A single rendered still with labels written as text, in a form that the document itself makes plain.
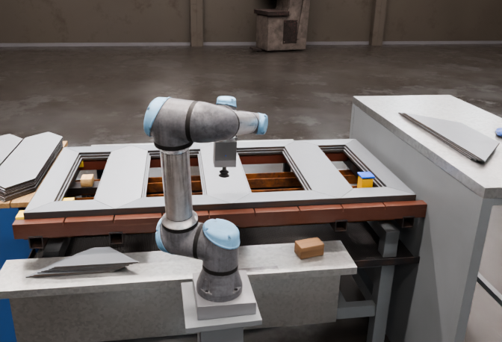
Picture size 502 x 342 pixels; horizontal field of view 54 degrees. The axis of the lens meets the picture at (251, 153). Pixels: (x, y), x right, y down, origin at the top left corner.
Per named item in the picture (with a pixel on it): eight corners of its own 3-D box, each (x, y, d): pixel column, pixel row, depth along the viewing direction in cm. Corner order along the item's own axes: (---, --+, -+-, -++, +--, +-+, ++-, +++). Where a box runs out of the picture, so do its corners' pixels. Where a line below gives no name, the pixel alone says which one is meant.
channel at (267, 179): (51, 190, 244) (50, 181, 242) (370, 177, 268) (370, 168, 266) (48, 196, 237) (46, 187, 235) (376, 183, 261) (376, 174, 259)
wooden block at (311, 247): (300, 259, 188) (301, 248, 187) (293, 252, 194) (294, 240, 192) (323, 255, 192) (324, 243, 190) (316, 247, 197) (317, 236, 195)
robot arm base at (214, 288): (245, 300, 157) (247, 274, 153) (198, 303, 154) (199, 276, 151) (238, 274, 171) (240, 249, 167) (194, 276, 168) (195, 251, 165)
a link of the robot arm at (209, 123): (231, 105, 129) (270, 108, 176) (192, 100, 132) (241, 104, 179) (225, 148, 130) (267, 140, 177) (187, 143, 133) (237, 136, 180)
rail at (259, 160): (66, 164, 255) (64, 153, 253) (353, 154, 278) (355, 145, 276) (62, 171, 247) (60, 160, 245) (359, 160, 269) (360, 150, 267)
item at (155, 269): (7, 266, 185) (6, 260, 184) (340, 246, 204) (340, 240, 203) (-11, 299, 166) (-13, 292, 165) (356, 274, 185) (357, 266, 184)
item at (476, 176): (352, 102, 286) (352, 95, 285) (448, 101, 295) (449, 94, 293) (482, 199, 165) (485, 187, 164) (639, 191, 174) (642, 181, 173)
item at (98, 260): (34, 259, 185) (33, 250, 183) (140, 253, 190) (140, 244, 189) (25, 278, 173) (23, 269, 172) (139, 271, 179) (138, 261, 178)
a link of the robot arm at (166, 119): (197, 268, 156) (188, 110, 130) (154, 258, 160) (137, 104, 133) (210, 244, 166) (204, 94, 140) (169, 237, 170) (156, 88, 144)
